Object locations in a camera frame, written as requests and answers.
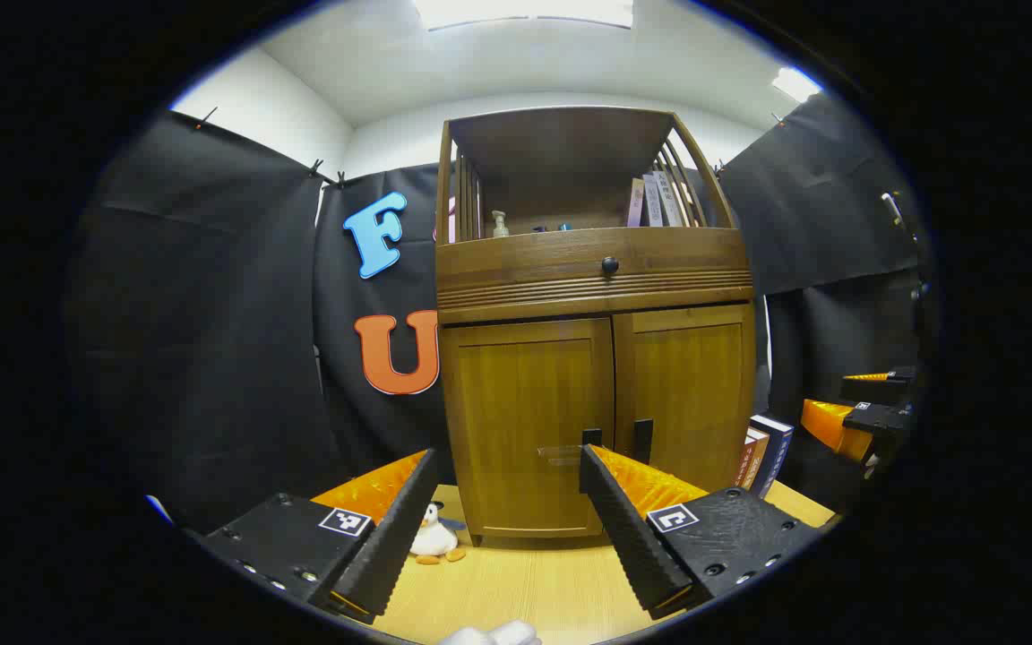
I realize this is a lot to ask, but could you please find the black backdrop cloth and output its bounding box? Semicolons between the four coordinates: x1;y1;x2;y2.
64;90;929;534

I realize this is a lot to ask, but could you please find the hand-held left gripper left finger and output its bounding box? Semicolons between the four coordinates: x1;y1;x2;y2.
185;448;441;625

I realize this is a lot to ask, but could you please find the tan book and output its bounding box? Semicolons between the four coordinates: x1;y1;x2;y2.
740;427;770;492

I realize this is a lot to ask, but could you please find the large ceiling light panel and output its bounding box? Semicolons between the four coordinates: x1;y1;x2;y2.
413;0;635;31

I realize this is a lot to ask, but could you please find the wooden double-door shoe cabinet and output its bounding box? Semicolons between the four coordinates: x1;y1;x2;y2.
434;106;759;549

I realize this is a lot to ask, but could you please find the wooden cabinet door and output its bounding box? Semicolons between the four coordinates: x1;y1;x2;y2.
613;305;757;494
441;318;615;538

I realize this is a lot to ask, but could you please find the penguin plush toy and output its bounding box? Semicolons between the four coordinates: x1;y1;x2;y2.
408;502;468;565

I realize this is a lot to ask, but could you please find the wooden drawer with black knob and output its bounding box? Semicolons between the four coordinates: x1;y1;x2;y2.
435;227;754;323

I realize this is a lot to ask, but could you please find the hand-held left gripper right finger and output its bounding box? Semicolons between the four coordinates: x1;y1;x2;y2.
579;443;826;621

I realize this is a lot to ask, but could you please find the small ceiling light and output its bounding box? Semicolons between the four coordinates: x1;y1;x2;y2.
771;66;823;103

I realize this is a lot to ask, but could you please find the blue book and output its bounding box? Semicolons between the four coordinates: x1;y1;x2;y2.
752;414;795;499

